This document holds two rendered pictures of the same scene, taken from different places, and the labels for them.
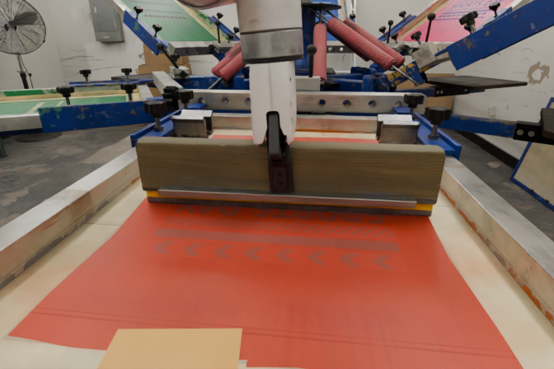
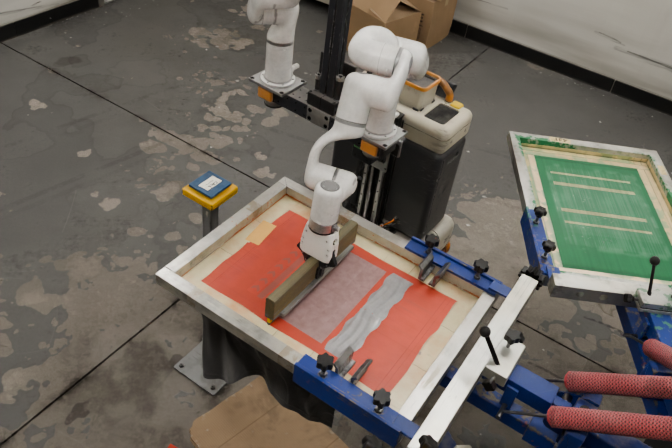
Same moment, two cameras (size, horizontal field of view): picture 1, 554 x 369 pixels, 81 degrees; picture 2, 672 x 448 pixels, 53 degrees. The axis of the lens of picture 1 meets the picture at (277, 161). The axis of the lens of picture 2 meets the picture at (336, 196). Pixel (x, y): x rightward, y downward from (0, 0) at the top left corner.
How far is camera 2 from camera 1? 1.98 m
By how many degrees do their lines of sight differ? 93
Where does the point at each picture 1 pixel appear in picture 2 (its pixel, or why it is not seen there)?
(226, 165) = not seen: hidden behind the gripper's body
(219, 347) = (256, 239)
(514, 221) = (232, 317)
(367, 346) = (234, 263)
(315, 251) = (275, 274)
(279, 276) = (270, 260)
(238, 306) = (266, 247)
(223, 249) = (295, 253)
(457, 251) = (243, 311)
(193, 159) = not seen: hidden behind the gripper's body
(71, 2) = not seen: outside the picture
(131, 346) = (268, 227)
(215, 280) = (280, 246)
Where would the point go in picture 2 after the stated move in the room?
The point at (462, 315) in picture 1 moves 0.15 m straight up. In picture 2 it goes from (224, 287) to (225, 249)
